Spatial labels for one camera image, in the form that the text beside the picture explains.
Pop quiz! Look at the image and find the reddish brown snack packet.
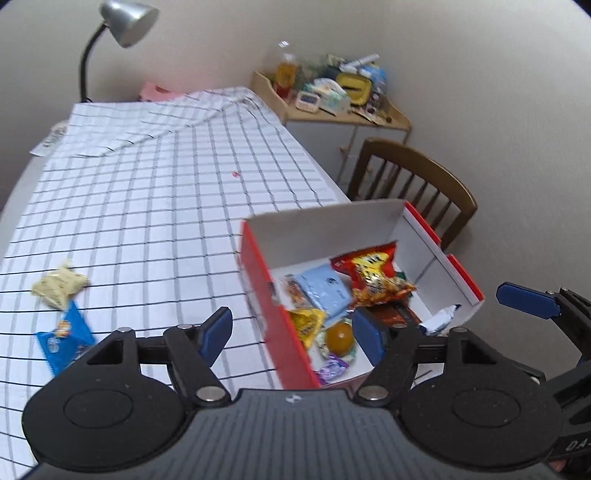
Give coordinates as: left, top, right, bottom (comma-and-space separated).
368, 301, 422, 327

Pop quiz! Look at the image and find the pale yellow snack packet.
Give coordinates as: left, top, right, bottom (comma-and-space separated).
31, 259, 90, 310

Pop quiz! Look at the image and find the orange snack packet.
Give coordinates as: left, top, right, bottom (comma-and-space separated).
350, 272, 419, 309

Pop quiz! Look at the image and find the wooden cabinet with grey doors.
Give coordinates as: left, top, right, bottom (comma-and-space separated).
250, 70, 412, 195

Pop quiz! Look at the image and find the silver desk lamp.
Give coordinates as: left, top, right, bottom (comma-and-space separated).
79, 0, 160, 103

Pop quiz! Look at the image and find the white snack packet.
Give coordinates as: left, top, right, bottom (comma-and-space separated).
417, 304, 463, 336

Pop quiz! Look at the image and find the white cardboard box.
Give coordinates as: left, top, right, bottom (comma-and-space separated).
238, 199, 486, 393

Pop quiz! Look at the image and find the purple snack packet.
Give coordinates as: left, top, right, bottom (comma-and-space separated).
316, 355, 350, 385

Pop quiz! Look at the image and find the brown wooden chair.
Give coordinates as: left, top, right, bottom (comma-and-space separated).
346, 137, 479, 253

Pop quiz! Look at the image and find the white digital timer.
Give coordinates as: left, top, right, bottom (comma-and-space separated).
295, 89, 322, 114

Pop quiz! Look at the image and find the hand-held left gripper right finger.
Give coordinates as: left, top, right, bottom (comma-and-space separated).
352, 306, 514, 407

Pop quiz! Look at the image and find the plastic bottle with yellow liquid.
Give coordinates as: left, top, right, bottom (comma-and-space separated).
276, 40, 302, 94

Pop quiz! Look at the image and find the pink box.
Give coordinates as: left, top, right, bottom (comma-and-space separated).
138, 82, 186, 101

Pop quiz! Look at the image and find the white tissue pack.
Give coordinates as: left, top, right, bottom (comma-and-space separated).
313, 78, 352, 114

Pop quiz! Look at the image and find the red and yellow snack packet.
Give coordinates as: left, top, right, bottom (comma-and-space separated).
329, 240, 399, 288

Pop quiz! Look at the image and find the yellow tin box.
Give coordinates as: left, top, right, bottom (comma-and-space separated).
335, 71, 373, 105

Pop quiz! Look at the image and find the crumpled clear wrapper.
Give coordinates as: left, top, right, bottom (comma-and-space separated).
30, 120, 71, 158

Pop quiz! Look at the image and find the orange jelly cup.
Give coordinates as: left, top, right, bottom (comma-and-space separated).
322, 320, 359, 366

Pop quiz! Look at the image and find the clear wrapped brown snack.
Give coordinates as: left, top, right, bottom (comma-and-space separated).
283, 274, 308, 308

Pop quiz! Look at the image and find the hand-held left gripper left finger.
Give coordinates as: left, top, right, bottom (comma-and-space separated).
69, 306, 234, 408

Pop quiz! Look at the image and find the white checked tablecloth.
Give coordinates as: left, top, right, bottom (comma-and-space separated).
0, 86, 352, 480

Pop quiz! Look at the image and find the light blue snack packet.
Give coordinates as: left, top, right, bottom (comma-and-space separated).
294, 265, 352, 326

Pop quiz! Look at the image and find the blue and white packet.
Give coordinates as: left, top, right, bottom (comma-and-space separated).
369, 64, 388, 94

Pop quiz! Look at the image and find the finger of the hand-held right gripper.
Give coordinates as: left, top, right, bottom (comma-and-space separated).
496, 283, 591, 358

